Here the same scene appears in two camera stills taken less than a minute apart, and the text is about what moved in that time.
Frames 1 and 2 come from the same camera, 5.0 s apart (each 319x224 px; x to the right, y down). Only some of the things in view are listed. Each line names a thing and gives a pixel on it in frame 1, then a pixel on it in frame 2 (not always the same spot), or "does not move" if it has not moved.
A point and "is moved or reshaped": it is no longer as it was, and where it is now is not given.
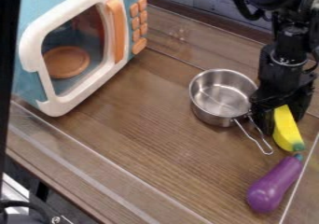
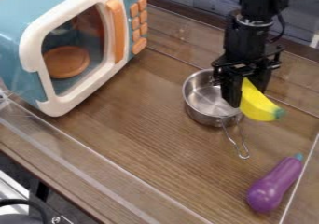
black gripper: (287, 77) to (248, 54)
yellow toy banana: (287, 134) is moved or reshaped
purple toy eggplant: (264, 196) does not move
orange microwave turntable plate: (65, 62) does not move
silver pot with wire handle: (220, 93) is moved or reshaped
